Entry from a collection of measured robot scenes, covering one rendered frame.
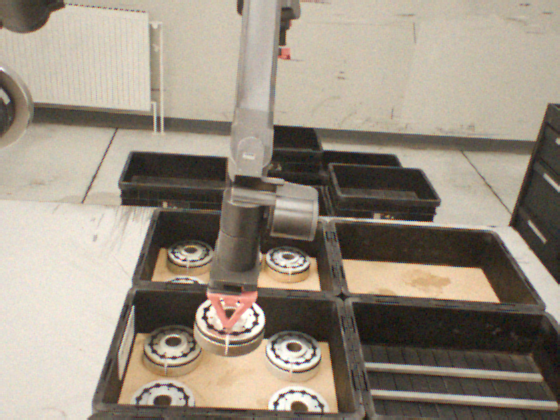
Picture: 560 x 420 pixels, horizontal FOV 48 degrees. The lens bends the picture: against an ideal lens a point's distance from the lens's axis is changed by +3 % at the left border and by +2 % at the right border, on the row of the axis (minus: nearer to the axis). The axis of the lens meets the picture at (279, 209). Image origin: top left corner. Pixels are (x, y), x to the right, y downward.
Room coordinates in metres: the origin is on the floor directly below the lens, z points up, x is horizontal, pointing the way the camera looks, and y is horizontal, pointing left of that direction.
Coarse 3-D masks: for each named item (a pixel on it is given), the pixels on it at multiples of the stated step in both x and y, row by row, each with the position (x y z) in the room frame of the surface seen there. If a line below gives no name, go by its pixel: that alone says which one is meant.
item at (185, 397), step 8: (152, 384) 0.76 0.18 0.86; (160, 384) 0.76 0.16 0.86; (168, 384) 0.76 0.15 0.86; (176, 384) 0.76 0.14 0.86; (136, 392) 0.74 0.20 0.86; (144, 392) 0.74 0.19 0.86; (152, 392) 0.74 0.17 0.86; (176, 392) 0.74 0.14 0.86; (184, 392) 0.75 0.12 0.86; (136, 400) 0.72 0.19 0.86; (144, 400) 0.72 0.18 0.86; (184, 400) 0.73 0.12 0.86; (192, 400) 0.73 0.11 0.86
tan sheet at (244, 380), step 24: (144, 336) 0.90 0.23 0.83; (216, 360) 0.86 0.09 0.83; (240, 360) 0.87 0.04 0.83; (144, 384) 0.78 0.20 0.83; (192, 384) 0.80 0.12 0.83; (216, 384) 0.80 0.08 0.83; (240, 384) 0.81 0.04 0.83; (264, 384) 0.81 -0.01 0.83; (288, 384) 0.82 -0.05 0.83; (312, 384) 0.83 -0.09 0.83; (264, 408) 0.76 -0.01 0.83; (336, 408) 0.78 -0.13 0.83
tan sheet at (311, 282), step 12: (156, 264) 1.14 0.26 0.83; (264, 264) 1.19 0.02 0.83; (312, 264) 1.21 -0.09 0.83; (156, 276) 1.10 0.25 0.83; (168, 276) 1.10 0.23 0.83; (192, 276) 1.11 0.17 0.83; (204, 276) 1.12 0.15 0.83; (264, 276) 1.14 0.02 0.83; (312, 276) 1.16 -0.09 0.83; (288, 288) 1.10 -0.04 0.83; (300, 288) 1.11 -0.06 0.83; (312, 288) 1.11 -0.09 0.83
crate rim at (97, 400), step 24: (144, 288) 0.92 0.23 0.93; (168, 288) 0.93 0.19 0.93; (192, 288) 0.93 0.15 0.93; (120, 312) 0.85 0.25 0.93; (120, 336) 0.79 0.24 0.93; (96, 408) 0.63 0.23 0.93; (120, 408) 0.64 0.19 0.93; (144, 408) 0.64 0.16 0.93; (168, 408) 0.65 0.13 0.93; (192, 408) 0.65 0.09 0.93; (216, 408) 0.65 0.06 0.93; (240, 408) 0.66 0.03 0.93; (360, 408) 0.68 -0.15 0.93
